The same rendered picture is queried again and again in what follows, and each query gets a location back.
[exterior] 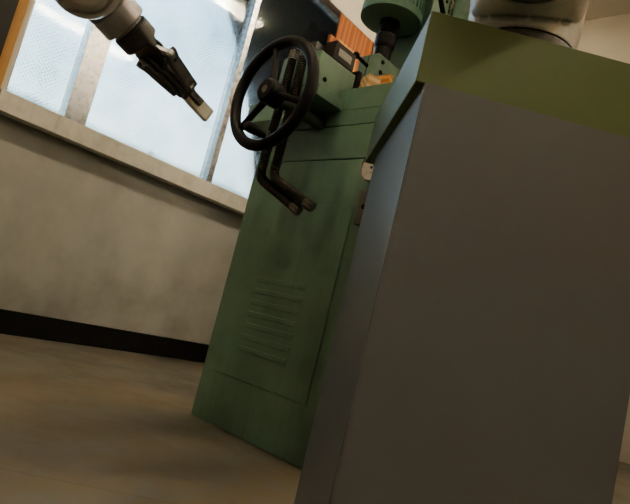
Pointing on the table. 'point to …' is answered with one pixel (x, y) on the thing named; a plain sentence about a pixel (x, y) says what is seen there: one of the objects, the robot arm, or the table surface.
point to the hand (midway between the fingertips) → (198, 104)
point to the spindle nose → (386, 40)
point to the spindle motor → (411, 10)
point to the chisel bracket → (378, 65)
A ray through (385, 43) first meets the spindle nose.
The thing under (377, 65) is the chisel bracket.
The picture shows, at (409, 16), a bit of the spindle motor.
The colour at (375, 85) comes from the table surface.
